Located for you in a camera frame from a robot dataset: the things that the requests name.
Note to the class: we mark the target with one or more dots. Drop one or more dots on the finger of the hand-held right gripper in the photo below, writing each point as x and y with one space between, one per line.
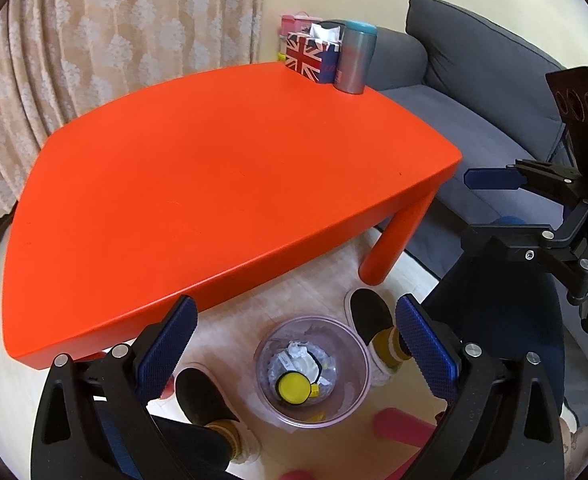
504 240
489 179

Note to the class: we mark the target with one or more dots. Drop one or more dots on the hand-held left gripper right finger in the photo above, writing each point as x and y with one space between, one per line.
426 355

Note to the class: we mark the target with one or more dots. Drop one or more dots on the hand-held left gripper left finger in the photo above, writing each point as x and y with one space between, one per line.
166 345

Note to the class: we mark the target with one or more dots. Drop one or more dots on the clear pink waste bin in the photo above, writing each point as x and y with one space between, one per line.
344 400

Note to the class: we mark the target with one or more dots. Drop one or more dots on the yellow toy block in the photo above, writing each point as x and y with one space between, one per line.
315 389

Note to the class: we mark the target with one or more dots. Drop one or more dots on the white printed packet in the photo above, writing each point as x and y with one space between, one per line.
283 363

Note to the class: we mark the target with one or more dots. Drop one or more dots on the person's left shoe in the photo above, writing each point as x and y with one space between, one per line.
201 400

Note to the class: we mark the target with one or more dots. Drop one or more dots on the person's shoe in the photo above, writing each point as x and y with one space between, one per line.
371 320
201 400

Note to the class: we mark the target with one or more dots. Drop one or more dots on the person's right shoe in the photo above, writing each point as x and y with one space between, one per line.
371 320

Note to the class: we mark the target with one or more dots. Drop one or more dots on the pink stool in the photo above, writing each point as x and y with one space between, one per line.
399 425

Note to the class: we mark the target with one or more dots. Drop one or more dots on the grey sofa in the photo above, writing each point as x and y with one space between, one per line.
474 60

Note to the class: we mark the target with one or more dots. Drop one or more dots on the crumpled white tissue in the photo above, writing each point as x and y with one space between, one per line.
298 350

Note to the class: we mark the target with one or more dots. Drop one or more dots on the red table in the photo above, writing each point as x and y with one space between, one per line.
198 185

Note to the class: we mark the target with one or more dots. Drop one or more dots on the person's white printed top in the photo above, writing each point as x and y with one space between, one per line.
569 435

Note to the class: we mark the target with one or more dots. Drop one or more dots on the grey tumbler with teal lid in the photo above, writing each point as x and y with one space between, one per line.
355 60

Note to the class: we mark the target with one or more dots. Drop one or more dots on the flag print box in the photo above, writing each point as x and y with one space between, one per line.
309 57

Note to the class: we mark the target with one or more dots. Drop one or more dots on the white paper in box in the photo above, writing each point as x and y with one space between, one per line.
324 31

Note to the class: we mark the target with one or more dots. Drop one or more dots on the pink container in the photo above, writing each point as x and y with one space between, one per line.
294 24

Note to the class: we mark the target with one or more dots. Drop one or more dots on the beige patterned curtain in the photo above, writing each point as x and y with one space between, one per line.
98 35

